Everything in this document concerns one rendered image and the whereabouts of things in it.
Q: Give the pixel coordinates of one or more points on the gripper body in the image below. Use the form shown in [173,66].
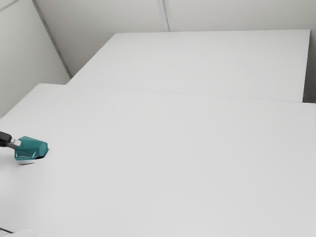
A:
[4,136]

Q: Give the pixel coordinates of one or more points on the teal faceted mug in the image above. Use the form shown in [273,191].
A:
[32,147]

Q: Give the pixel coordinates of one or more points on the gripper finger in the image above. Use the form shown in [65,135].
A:
[16,142]
[10,146]

